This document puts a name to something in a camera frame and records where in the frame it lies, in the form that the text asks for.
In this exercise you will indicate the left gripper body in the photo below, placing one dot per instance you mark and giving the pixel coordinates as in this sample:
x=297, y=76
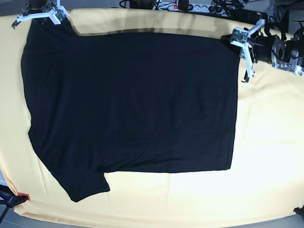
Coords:
x=256, y=49

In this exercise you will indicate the black box behind table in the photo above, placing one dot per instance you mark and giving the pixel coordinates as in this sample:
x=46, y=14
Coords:
x=249, y=16

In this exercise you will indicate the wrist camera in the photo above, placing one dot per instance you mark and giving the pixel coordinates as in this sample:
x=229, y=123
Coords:
x=239, y=37
x=59, y=15

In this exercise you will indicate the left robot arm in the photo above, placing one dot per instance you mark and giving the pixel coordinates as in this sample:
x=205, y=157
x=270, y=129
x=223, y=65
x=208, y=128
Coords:
x=267, y=42

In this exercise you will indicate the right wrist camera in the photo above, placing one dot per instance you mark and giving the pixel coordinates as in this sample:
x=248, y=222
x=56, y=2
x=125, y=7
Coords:
x=59, y=15

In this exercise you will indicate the black clamp right corner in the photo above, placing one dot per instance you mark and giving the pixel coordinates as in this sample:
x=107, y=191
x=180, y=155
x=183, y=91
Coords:
x=300, y=212

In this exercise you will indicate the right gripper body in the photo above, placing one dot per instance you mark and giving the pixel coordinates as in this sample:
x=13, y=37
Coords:
x=41, y=11

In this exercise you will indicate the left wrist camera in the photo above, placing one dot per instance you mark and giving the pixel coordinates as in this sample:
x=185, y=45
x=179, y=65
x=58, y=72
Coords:
x=239, y=37

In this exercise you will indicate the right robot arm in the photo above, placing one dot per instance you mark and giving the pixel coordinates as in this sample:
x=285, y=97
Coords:
x=38, y=2

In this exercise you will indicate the white power strip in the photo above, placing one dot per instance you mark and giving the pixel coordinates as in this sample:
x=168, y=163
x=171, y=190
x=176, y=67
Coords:
x=193, y=7

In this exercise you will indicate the black T-shirt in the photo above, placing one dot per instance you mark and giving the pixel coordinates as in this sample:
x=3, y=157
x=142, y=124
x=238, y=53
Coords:
x=144, y=102

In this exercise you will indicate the red blue table clamp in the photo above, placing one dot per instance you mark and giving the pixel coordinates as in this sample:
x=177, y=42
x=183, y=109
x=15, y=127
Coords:
x=9, y=199

